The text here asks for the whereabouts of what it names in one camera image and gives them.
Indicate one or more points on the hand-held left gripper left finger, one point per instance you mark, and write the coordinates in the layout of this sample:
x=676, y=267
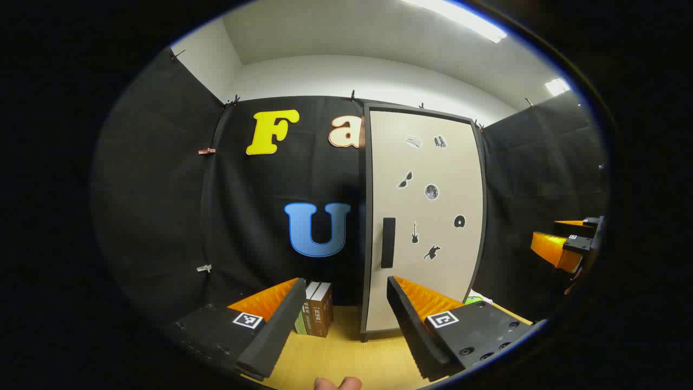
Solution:
x=279, y=336

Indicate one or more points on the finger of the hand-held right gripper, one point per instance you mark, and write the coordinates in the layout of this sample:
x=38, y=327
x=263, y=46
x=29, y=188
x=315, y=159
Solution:
x=591, y=222
x=576, y=245

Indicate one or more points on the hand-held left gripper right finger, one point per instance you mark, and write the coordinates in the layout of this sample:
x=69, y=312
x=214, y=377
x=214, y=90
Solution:
x=414, y=336

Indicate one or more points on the beige cabinet door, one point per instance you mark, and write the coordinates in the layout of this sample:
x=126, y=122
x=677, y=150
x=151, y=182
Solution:
x=390, y=184

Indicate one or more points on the green book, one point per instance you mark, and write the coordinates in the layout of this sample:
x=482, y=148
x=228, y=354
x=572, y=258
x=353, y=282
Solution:
x=299, y=325

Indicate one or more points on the olive brown book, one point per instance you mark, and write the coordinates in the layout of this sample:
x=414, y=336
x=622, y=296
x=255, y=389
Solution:
x=307, y=319

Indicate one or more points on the green and white plush toy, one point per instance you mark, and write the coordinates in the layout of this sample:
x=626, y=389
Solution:
x=474, y=299

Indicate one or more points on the silver cloth clip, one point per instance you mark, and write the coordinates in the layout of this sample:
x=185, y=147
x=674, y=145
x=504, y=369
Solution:
x=203, y=268

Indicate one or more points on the small ceiling light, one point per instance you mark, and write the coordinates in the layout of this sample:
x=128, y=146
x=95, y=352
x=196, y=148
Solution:
x=556, y=86

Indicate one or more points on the black backdrop cloth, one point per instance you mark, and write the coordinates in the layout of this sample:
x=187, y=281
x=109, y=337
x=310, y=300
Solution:
x=162, y=216

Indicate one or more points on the copper cloth clip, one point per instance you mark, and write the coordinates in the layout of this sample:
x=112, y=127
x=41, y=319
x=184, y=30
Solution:
x=207, y=151

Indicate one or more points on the long ceiling light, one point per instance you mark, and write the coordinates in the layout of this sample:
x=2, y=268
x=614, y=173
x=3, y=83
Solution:
x=465, y=19

